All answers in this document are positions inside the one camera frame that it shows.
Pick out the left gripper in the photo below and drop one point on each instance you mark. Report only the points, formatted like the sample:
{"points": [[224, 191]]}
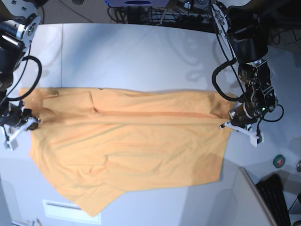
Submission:
{"points": [[242, 118]]}

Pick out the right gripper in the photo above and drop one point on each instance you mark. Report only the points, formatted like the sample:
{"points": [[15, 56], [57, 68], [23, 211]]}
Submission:
{"points": [[15, 119]]}

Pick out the orange t-shirt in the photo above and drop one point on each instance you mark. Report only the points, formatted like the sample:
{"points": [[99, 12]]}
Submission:
{"points": [[94, 145]]}

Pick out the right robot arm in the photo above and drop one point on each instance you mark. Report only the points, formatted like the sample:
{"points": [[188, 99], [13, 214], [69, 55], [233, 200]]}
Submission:
{"points": [[19, 21]]}

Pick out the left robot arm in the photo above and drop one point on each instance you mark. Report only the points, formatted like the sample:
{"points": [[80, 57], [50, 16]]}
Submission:
{"points": [[240, 28]]}

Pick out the green tape roll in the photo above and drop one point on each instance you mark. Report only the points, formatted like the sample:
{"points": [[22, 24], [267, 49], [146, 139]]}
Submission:
{"points": [[279, 161]]}

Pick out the black keyboard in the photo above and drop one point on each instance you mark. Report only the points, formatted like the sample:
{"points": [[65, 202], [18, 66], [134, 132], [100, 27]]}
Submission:
{"points": [[271, 190]]}

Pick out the silver metal knob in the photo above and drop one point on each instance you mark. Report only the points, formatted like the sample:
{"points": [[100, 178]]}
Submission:
{"points": [[298, 166]]}

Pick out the white partition board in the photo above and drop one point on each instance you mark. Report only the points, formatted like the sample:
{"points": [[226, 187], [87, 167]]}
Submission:
{"points": [[251, 209]]}

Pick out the black power strip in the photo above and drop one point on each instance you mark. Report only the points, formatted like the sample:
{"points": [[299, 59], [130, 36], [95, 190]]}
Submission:
{"points": [[193, 19]]}

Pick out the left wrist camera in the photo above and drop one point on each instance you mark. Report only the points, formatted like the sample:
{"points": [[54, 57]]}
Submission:
{"points": [[256, 140]]}

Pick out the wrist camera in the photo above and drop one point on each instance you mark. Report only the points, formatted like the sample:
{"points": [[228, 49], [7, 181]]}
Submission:
{"points": [[256, 140], [10, 145]]}

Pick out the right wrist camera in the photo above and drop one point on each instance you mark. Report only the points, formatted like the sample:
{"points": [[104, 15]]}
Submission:
{"points": [[10, 145]]}

